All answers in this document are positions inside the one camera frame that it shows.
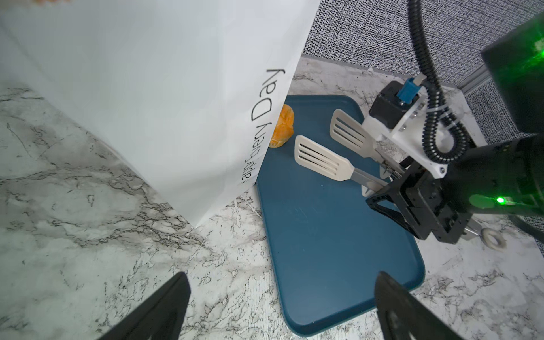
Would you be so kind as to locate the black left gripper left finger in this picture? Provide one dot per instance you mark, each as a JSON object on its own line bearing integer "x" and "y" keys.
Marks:
{"x": 161, "y": 316}

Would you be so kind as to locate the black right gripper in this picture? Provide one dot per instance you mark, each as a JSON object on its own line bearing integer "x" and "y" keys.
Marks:
{"x": 416, "y": 201}

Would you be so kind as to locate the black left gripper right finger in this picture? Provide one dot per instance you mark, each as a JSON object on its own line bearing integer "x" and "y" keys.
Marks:
{"x": 401, "y": 316}

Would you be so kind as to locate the round golden bun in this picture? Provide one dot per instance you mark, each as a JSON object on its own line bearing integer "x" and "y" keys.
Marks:
{"x": 284, "y": 128}

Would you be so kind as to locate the white paper bag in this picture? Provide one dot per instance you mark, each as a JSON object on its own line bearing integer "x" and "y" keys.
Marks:
{"x": 186, "y": 93}

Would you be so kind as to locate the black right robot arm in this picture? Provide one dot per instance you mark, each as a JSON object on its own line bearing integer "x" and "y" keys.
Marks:
{"x": 498, "y": 179}

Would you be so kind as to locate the teal serving tray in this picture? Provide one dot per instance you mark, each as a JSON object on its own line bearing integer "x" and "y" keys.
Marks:
{"x": 327, "y": 246}

